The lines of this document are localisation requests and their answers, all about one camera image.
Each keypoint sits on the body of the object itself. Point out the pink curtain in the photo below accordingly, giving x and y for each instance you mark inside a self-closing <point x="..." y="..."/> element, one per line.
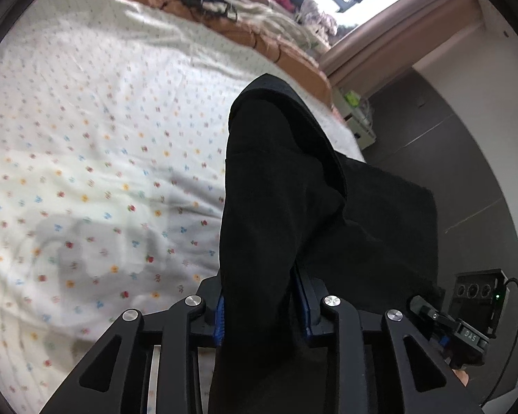
<point x="393" y="39"/>

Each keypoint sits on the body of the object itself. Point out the white floral bed sheet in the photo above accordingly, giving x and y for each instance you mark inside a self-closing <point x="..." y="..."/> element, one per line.
<point x="90" y="138"/>

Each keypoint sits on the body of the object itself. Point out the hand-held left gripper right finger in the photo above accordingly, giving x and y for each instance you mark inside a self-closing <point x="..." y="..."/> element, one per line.
<point x="303" y="310"/>

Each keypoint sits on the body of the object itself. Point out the person's right hand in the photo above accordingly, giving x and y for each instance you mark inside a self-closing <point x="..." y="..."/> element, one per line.
<point x="459" y="377"/>

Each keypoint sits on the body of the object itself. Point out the black collared shirt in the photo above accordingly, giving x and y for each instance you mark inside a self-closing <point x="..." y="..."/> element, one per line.
<point x="285" y="224"/>

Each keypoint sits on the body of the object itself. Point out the patterned cloth pile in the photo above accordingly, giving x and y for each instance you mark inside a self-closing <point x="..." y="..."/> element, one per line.
<point x="317" y="17"/>

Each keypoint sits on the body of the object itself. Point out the green small item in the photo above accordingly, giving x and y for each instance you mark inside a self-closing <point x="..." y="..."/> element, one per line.
<point x="352" y="98"/>

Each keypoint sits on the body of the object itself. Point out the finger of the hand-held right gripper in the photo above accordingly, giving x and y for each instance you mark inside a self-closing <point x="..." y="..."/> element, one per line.
<point x="427" y="310"/>

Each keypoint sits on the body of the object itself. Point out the white bedside cabinet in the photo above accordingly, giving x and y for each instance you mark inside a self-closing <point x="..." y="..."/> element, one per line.
<point x="362" y="133"/>

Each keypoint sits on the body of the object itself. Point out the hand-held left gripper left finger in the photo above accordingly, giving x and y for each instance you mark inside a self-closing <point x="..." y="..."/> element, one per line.
<point x="219" y="323"/>

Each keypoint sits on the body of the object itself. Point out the pile of clothes and pillows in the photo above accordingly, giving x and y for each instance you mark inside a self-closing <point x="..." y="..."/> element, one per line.
<point x="263" y="13"/>

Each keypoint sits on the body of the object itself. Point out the orange-brown quilt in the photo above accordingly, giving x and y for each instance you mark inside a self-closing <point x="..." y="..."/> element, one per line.
<point x="293" y="58"/>

